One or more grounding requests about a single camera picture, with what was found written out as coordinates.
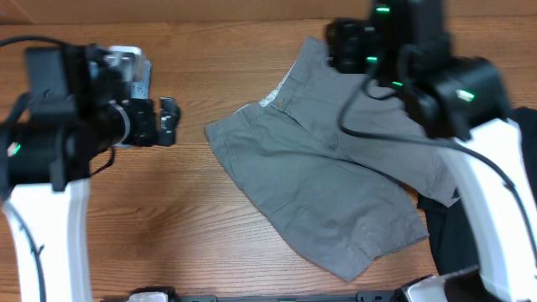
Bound black garment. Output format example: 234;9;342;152
417;107;537;274

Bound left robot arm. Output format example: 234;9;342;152
1;41;180;301

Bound folded blue denim jeans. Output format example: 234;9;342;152
109;45;152;147

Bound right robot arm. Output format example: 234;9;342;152
325;1;536;301

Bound grey shorts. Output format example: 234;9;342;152
206;38;456;281

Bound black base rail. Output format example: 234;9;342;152
100;286;433;302

